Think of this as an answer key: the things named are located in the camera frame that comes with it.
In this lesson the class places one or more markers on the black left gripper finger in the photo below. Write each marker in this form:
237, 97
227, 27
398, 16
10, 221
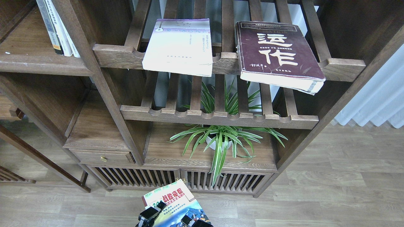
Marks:
148, 216

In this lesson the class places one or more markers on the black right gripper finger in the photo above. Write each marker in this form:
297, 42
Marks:
188, 222

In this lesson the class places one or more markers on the green yellow paperback book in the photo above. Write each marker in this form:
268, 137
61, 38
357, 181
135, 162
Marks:
179, 202

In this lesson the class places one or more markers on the green spider plant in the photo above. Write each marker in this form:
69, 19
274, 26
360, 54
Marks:
222, 137

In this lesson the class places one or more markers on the dark wooden bookshelf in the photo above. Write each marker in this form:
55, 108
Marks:
102, 104

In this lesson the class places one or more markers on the white purple paperback book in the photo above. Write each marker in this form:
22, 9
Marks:
180, 46

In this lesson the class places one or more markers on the thin white upright book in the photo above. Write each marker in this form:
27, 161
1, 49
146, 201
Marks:
74, 49

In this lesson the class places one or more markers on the maroon thick book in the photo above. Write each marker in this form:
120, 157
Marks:
277, 54

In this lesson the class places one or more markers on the dark spine upright book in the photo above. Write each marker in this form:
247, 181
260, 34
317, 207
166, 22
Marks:
50, 27

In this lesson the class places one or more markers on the white curtain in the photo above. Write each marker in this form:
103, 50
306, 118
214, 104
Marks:
381, 100

